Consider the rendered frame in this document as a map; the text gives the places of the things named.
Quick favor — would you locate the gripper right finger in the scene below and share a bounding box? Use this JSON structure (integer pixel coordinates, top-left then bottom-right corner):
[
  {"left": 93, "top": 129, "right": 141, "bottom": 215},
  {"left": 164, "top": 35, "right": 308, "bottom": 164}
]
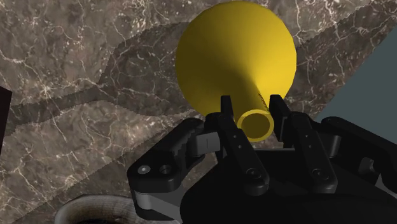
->
[{"left": 268, "top": 94, "right": 397, "bottom": 199}]

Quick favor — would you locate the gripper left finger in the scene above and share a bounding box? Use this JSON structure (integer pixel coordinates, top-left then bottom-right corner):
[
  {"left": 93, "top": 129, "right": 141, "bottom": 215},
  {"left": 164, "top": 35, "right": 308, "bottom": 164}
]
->
[{"left": 127, "top": 95, "right": 270, "bottom": 221}]

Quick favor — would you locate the yellow funnel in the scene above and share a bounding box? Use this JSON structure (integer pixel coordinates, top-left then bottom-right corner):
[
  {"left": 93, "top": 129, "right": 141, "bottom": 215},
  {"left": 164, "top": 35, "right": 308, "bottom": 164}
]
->
[{"left": 175, "top": 0, "right": 298, "bottom": 143}]

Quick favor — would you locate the grey round cup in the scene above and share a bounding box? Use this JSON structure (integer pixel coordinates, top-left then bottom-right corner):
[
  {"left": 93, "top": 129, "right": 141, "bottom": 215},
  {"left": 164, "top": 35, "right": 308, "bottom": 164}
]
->
[{"left": 54, "top": 194, "right": 181, "bottom": 224}]

